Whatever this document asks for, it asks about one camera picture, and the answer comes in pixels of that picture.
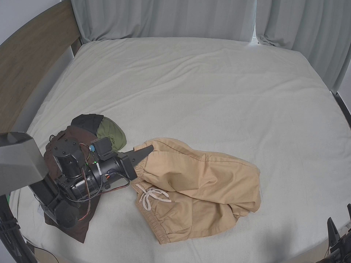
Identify pale green curtain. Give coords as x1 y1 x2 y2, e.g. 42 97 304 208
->
67 0 259 44
254 0 351 94

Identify tan shorts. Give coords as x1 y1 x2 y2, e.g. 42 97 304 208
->
129 137 261 245

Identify bed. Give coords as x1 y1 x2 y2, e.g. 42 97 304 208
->
0 0 351 263

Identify black cable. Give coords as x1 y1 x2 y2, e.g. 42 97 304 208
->
26 244 62 263
100 171 131 195

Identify green garment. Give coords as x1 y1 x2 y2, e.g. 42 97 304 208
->
96 117 127 153

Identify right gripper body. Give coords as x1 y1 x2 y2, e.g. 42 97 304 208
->
325 240 351 263

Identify black garment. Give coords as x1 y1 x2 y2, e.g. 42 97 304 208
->
71 114 105 137

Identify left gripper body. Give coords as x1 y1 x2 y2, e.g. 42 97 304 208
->
88 152 138 187

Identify brown garment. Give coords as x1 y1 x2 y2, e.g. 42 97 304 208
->
44 127 102 244

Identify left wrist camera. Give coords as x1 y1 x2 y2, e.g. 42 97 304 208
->
92 137 115 161

